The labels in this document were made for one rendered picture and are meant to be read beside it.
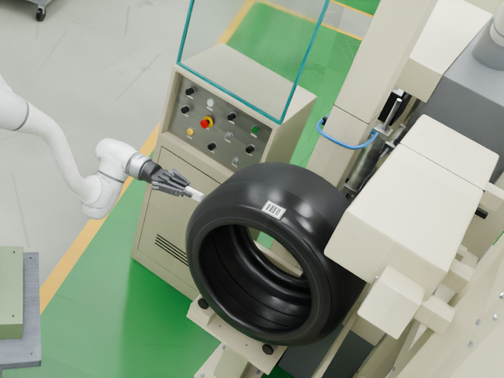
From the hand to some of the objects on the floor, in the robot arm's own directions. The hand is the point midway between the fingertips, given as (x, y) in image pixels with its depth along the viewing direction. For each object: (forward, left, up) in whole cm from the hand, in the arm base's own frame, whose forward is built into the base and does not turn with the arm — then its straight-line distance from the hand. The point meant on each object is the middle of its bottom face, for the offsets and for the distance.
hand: (193, 194), depth 197 cm
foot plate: (+55, -3, -121) cm, 133 cm away
